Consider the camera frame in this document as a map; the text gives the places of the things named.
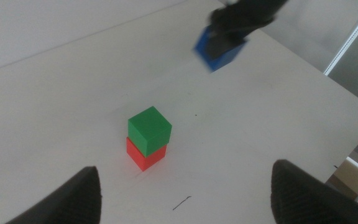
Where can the beige box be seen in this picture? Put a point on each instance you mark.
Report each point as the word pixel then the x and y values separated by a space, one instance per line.
pixel 351 177

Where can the blue cube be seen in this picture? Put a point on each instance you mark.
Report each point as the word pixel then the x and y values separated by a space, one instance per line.
pixel 225 59

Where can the red cube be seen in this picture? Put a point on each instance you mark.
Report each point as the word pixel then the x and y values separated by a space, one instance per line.
pixel 149 160

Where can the white wall trim strip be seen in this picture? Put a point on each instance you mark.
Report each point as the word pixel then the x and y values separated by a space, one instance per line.
pixel 350 39

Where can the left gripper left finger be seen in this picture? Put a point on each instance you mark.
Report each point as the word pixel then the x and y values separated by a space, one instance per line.
pixel 73 202

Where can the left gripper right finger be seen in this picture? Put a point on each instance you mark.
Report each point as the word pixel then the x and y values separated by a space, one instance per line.
pixel 303 199

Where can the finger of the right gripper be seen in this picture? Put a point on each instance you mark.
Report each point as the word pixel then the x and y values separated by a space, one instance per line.
pixel 222 43

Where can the green cube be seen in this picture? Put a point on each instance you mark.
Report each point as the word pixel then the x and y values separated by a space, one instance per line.
pixel 149 129

